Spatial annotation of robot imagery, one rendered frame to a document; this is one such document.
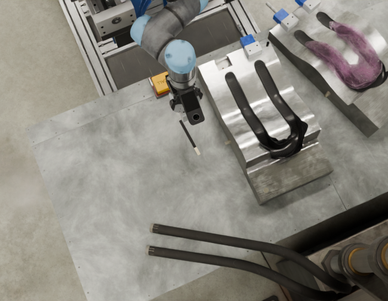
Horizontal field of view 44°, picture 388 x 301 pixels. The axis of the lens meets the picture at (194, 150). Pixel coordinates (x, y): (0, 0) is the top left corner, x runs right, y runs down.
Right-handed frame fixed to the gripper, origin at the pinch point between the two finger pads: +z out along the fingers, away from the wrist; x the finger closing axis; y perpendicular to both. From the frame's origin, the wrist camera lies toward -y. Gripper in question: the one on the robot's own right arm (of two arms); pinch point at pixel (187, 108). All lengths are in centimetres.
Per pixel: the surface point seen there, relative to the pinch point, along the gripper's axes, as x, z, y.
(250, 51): -27.9, 3.9, 11.3
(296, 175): -24.3, 8.9, -32.4
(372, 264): -19, -32, -62
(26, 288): 94, 95, -20
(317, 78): -46.1, 9.6, -4.9
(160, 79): 2.6, 11.4, 17.3
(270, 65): -32.5, 6.3, 4.8
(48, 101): 54, 95, 66
